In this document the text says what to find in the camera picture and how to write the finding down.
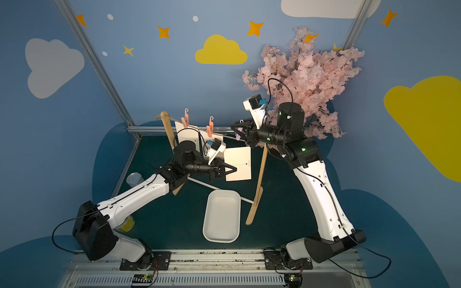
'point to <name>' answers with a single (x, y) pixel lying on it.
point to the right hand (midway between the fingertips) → (238, 123)
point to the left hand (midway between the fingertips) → (237, 166)
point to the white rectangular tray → (222, 216)
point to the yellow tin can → (134, 178)
